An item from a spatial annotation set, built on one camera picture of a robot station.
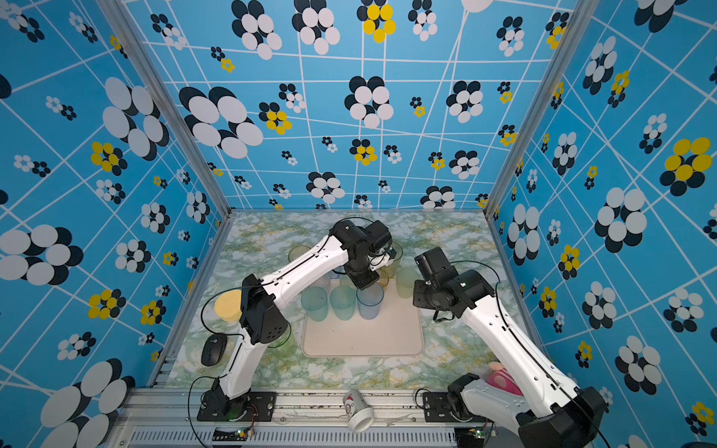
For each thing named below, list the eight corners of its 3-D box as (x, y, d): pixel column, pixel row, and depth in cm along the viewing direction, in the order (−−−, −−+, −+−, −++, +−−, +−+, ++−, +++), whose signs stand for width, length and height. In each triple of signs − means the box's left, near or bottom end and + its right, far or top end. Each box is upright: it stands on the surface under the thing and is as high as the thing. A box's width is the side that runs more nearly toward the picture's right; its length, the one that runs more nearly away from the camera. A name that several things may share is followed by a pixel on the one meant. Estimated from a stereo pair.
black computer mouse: (201, 366, 83) (196, 363, 80) (212, 336, 88) (208, 332, 86) (220, 366, 83) (215, 363, 80) (229, 336, 88) (225, 332, 86)
